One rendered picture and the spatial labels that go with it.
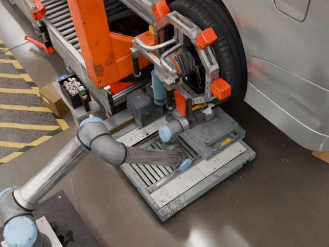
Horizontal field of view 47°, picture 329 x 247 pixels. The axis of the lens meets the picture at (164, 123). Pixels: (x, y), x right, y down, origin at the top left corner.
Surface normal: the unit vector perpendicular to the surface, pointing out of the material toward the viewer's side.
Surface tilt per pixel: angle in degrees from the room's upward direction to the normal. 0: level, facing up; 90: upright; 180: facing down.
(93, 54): 90
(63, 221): 0
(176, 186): 0
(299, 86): 90
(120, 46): 90
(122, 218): 0
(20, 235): 9
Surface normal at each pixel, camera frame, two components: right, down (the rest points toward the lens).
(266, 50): -0.81, 0.47
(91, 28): 0.58, 0.60
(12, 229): 0.04, -0.55
